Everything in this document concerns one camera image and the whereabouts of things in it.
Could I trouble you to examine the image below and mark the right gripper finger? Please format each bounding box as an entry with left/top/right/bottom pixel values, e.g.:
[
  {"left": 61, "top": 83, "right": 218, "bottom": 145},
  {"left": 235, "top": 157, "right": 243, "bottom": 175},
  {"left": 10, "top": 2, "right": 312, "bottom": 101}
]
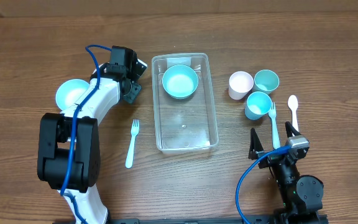
[
  {"left": 248, "top": 128, "right": 264, "bottom": 160},
  {"left": 285, "top": 121, "right": 300, "bottom": 138}
]

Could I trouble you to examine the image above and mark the blue plastic cup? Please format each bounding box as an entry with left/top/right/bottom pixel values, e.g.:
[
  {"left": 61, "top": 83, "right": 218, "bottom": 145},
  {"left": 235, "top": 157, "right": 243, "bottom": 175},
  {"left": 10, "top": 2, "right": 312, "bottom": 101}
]
[{"left": 245, "top": 91, "right": 272, "bottom": 120}]

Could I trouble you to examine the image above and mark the teal green bowl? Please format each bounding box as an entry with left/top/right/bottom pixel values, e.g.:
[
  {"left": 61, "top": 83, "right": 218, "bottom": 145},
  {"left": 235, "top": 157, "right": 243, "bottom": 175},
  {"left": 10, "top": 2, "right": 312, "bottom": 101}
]
[{"left": 162, "top": 65, "right": 199, "bottom": 100}]

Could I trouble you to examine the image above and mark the green plastic cup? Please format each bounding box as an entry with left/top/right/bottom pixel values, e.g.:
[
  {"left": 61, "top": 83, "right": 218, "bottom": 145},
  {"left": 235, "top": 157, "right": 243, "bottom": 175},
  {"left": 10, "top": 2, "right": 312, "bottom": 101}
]
[{"left": 253, "top": 70, "right": 280, "bottom": 95}]

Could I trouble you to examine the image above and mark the light blue bowl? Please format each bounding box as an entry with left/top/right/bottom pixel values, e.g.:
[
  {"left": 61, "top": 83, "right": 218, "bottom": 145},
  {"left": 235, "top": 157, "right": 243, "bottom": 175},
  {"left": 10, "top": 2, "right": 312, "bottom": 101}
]
[{"left": 55, "top": 79, "right": 90, "bottom": 111}]

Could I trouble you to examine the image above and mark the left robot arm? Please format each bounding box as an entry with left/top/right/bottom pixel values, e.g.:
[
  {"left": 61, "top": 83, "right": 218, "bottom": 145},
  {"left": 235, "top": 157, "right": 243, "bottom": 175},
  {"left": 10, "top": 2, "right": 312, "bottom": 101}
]
[{"left": 37, "top": 58, "right": 147, "bottom": 223}]

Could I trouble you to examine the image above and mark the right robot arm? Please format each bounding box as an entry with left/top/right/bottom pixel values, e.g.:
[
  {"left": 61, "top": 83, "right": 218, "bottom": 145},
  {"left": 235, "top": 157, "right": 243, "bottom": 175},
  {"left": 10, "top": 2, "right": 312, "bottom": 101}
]
[{"left": 249, "top": 121, "right": 328, "bottom": 223}]

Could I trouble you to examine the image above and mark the clear plastic container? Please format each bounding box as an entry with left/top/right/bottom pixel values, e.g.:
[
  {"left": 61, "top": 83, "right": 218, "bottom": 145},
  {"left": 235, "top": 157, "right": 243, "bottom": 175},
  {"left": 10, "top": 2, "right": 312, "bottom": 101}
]
[{"left": 152, "top": 53, "right": 219, "bottom": 154}]

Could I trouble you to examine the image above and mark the green plastic fork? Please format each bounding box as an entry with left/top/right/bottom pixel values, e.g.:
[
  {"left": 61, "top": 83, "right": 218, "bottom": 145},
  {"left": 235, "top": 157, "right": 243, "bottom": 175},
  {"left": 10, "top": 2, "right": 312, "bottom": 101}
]
[{"left": 268, "top": 102, "right": 280, "bottom": 149}]

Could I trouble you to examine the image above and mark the pink plastic spoon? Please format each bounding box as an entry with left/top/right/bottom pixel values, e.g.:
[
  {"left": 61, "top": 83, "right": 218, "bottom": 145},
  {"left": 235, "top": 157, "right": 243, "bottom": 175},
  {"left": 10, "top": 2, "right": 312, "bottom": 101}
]
[{"left": 287, "top": 95, "right": 299, "bottom": 131}]

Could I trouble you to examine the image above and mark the light blue plastic fork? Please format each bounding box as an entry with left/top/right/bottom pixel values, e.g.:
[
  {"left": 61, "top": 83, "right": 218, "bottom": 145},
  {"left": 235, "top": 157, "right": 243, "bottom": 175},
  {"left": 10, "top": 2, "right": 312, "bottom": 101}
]
[{"left": 125, "top": 119, "right": 139, "bottom": 169}]

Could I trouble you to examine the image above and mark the pink plastic cup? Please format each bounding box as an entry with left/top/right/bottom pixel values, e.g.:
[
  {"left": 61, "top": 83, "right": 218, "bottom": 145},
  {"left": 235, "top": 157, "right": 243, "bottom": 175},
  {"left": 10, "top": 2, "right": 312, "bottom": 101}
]
[{"left": 228, "top": 71, "right": 254, "bottom": 100}]

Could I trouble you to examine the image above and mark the left blue cable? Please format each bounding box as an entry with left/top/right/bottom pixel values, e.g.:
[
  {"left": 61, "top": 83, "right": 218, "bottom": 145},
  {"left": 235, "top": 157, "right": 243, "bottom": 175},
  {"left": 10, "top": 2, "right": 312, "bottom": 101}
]
[{"left": 59, "top": 44, "right": 113, "bottom": 224}]

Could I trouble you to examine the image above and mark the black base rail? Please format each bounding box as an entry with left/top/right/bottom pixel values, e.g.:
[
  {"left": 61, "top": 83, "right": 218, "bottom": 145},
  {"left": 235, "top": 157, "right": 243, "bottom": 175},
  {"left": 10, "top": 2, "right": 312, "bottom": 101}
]
[{"left": 52, "top": 215, "right": 329, "bottom": 224}]

